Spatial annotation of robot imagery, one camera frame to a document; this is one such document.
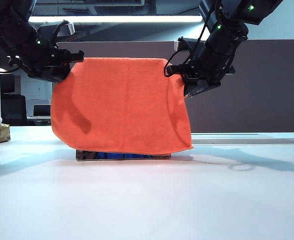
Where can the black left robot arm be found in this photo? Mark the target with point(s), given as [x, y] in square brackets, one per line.
[14, 32]

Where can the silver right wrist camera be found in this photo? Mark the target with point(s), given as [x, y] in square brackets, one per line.
[180, 44]

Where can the black office chair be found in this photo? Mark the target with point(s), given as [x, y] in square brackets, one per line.
[14, 110]

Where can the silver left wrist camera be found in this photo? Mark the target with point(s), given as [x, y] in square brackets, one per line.
[62, 31]

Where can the grey desk partition panel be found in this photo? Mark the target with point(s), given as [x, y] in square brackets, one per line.
[262, 87]

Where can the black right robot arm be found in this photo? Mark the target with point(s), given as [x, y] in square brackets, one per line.
[227, 27]

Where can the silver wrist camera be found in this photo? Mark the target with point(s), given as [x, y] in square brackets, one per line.
[62, 31]
[180, 44]

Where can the rectangular standing mirror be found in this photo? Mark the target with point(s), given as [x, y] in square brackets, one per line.
[122, 156]

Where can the long ceiling light strip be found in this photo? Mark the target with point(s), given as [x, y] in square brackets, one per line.
[137, 19]

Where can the small yellow box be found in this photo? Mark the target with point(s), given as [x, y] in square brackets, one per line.
[3, 132]

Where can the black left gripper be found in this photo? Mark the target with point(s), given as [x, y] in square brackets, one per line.
[59, 57]

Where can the dark background laptop screen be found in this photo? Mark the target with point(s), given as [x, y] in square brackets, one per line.
[42, 111]

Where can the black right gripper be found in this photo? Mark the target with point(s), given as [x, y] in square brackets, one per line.
[199, 71]

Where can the white partition base rail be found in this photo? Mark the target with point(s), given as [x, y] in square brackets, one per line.
[224, 135]

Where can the orange microfiber cloth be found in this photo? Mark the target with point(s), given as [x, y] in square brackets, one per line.
[122, 105]

